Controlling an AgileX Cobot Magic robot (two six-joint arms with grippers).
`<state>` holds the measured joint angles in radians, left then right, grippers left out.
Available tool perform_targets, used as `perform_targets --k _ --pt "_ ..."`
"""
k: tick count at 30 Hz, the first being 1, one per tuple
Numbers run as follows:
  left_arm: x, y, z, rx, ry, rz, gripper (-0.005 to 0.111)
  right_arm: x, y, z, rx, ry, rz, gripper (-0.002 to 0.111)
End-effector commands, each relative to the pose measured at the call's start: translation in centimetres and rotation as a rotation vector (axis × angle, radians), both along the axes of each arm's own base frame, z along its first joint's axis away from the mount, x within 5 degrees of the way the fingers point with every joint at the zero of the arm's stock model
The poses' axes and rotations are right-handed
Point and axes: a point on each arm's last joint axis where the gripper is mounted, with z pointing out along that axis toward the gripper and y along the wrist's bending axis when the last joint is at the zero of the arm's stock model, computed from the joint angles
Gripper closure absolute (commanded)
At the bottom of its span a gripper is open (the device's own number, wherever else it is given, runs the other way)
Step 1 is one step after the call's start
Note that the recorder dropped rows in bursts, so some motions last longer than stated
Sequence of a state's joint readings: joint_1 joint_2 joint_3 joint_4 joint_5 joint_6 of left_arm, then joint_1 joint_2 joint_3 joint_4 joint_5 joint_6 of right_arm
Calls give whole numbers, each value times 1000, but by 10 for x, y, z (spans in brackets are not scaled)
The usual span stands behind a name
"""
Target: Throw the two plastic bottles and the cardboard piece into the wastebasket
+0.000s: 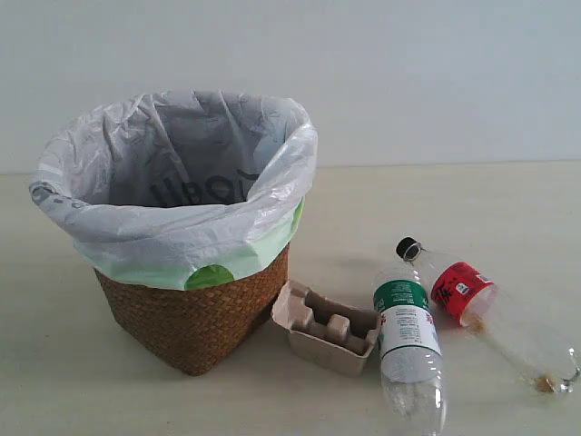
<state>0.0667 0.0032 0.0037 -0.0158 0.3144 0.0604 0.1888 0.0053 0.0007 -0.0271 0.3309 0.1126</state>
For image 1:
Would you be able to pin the grey paper pulp tray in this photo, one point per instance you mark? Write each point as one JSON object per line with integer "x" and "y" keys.
{"x": 334, "y": 336}

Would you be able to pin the clear bottle green label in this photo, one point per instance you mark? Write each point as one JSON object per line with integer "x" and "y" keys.
{"x": 411, "y": 363}

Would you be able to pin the clear bottle red label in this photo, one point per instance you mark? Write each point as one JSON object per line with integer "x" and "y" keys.
{"x": 541, "y": 355}

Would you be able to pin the white green plastic bin liner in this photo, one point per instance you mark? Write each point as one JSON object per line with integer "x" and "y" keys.
{"x": 180, "y": 190}

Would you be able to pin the woven brown wicker basket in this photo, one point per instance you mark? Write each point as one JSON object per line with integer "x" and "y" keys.
{"x": 192, "y": 331}

